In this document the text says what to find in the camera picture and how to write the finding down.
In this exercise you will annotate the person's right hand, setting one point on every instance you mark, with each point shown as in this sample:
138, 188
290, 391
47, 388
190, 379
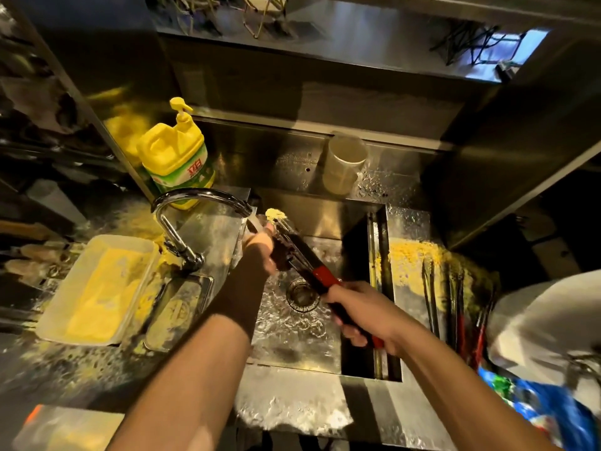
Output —
375, 314

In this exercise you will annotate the person's left hand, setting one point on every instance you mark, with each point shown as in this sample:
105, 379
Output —
259, 251

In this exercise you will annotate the person's left fingers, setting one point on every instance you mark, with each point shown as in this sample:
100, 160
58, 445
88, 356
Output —
266, 232

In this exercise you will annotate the person's right thumb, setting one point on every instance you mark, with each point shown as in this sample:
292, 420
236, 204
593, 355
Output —
342, 292

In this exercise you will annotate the person's left forearm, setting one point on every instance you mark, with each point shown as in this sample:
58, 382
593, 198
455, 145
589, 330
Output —
202, 366

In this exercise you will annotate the person's right forearm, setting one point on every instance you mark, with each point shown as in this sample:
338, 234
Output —
460, 399

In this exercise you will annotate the sink drain strainer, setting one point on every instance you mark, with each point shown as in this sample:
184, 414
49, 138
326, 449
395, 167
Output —
302, 295

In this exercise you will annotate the stainless steel sink basin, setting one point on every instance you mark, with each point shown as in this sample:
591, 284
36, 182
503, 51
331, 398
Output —
291, 333

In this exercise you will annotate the pile of yellow crumbs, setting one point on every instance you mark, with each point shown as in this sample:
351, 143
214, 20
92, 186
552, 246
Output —
413, 267

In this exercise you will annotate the chrome sink faucet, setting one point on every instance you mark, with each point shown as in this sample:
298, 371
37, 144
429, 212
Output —
176, 241

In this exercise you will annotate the white plastic cup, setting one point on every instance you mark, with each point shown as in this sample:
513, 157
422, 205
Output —
342, 166

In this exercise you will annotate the small metal tray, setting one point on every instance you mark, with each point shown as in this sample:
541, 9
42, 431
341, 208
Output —
176, 314

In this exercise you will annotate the yellow dish soap pump bottle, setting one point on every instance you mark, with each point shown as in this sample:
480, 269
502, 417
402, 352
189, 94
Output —
173, 152

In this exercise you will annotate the white tray with yellow crumbs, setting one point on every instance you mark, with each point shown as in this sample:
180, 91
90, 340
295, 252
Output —
101, 291

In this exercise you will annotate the white plastic bag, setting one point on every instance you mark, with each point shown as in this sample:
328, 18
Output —
544, 319

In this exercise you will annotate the stainless steel shelf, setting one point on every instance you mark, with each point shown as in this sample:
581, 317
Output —
357, 42

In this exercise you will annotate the blue plastic bag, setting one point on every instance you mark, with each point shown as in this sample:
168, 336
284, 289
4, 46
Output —
554, 408

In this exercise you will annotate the clear plastic container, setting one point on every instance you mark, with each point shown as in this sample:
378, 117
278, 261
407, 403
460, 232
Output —
65, 429

